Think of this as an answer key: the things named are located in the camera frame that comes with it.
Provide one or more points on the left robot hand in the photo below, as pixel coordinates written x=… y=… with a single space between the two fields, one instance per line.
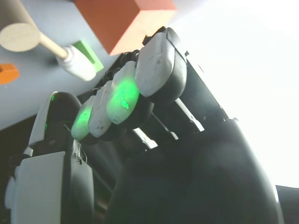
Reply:
x=177 y=177

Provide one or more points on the large orange foam block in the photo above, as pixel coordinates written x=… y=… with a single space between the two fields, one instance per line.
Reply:
x=112 y=21

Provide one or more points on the wooden mallet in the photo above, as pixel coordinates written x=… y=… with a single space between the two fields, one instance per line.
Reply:
x=18 y=37

